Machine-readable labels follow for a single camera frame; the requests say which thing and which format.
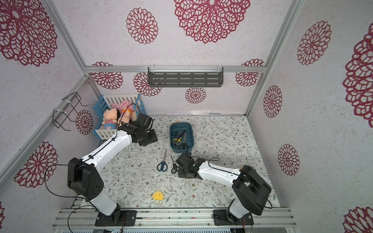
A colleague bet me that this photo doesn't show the small grey handled scissors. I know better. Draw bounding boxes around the small grey handled scissors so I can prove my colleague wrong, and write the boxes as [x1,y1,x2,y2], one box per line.
[171,156,178,174]

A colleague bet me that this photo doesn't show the black handled steel scissors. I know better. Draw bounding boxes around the black handled steel scissors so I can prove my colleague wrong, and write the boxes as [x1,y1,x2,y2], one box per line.
[180,131,188,149]

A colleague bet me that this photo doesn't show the blue handled scissors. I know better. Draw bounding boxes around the blue handled scissors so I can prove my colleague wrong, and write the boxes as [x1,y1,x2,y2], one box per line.
[157,149,168,172]

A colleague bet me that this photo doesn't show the teal plastic storage box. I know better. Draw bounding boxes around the teal plastic storage box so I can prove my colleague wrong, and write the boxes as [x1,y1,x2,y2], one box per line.
[170,122,194,153]

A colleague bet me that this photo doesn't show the yellow black handled scissors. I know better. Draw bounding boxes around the yellow black handled scissors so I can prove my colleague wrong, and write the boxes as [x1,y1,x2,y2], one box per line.
[172,129,186,146]

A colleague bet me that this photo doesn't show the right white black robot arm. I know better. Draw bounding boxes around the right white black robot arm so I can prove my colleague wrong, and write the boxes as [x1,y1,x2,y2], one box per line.
[176,153,272,219]

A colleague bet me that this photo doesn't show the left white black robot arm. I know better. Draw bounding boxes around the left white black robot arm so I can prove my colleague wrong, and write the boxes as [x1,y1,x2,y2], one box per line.
[67,114,157,216]

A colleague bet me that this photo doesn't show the pink cloth in crate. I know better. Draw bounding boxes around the pink cloth in crate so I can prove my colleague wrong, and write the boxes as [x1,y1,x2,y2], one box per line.
[110,100,134,112]

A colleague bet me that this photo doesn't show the yellow plush toy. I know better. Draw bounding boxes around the yellow plush toy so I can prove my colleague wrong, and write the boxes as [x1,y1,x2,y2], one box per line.
[152,191,164,201]

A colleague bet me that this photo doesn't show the blue white slatted crate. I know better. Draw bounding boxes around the blue white slatted crate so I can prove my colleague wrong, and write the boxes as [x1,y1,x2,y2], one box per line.
[94,94,146,141]

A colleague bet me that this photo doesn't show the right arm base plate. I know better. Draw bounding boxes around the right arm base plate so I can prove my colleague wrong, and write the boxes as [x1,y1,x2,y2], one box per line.
[213,210,254,226]

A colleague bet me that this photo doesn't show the grey wall shelf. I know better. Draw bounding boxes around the grey wall shelf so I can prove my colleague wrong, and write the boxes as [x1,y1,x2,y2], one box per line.
[148,67,224,88]

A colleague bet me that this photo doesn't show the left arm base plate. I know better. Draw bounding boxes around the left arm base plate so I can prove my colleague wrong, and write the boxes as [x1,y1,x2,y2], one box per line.
[94,210,138,227]

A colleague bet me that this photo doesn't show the black wire wall rack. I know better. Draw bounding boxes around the black wire wall rack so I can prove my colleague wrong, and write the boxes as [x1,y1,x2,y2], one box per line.
[51,92,87,132]

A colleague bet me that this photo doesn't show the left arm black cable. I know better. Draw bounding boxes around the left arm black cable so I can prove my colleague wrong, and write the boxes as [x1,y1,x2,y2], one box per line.
[44,102,142,233]

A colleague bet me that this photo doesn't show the aluminium mounting rail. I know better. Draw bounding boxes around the aluminium mounting rail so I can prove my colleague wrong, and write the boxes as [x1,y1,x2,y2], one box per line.
[51,208,297,230]

